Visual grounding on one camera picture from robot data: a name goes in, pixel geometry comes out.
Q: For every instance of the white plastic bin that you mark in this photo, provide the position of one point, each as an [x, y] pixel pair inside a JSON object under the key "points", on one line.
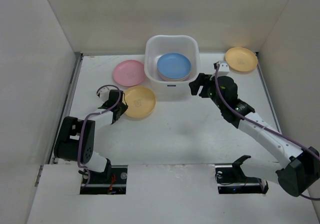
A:
{"points": [[160, 45]]}

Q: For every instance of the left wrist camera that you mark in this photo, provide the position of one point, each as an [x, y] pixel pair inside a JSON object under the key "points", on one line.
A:
{"points": [[103, 92]]}

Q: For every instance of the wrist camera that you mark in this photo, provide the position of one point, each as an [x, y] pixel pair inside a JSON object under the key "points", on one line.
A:
{"points": [[103, 92], [223, 68]]}

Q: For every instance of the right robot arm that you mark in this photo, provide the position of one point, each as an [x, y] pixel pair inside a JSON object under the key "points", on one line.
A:
{"points": [[297, 167]]}

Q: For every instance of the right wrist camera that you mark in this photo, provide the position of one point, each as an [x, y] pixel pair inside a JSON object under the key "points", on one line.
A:
{"points": [[223, 68]]}

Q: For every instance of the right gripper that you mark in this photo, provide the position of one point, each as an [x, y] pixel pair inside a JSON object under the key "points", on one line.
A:
{"points": [[204, 86]]}

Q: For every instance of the yellow plate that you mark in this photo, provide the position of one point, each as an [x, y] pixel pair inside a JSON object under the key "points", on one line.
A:
{"points": [[241, 59], [141, 102]]}

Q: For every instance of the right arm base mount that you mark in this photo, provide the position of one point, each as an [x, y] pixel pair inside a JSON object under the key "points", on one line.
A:
{"points": [[231, 179]]}

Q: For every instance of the blue plate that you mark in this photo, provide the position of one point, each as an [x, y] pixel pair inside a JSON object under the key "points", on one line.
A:
{"points": [[174, 66]]}

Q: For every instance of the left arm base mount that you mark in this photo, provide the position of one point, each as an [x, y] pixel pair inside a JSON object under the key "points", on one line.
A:
{"points": [[115, 183]]}

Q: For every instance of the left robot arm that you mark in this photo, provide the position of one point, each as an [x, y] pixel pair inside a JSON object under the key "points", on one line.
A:
{"points": [[76, 138]]}

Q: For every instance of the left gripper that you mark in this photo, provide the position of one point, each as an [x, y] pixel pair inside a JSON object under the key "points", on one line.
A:
{"points": [[124, 107]]}

